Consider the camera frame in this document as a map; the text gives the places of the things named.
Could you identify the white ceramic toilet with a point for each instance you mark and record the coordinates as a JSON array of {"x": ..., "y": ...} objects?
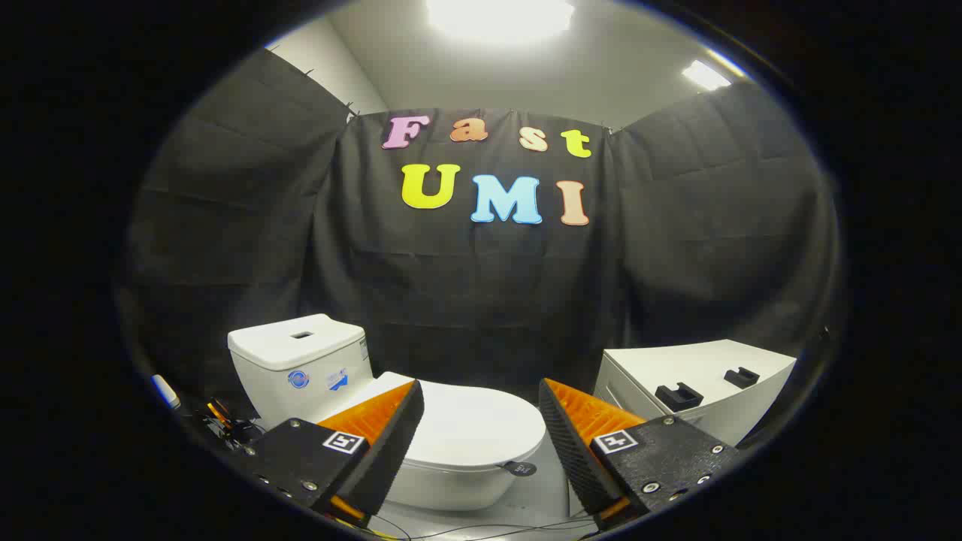
[{"x": 293, "y": 353}]

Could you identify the white toilet lid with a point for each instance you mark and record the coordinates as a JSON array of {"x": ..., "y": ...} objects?
[{"x": 473, "y": 428}]

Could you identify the white drawer cabinet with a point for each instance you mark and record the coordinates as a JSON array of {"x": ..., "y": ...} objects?
[{"x": 646, "y": 364}]

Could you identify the black backdrop cloth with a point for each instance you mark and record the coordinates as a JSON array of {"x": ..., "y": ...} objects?
[{"x": 466, "y": 285}]

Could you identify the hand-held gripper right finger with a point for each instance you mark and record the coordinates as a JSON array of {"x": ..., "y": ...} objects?
[{"x": 571, "y": 443}]

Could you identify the black round lid pull tab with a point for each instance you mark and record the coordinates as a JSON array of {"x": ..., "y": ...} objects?
[{"x": 520, "y": 469}]

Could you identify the black bracket holder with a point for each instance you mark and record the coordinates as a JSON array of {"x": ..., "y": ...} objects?
[
  {"x": 741, "y": 377},
  {"x": 678, "y": 397}
]

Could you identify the white cylindrical object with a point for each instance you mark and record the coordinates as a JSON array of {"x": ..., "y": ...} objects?
[{"x": 165, "y": 391}]

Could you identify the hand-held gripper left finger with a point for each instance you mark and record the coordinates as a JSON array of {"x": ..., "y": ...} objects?
[{"x": 391, "y": 443}]

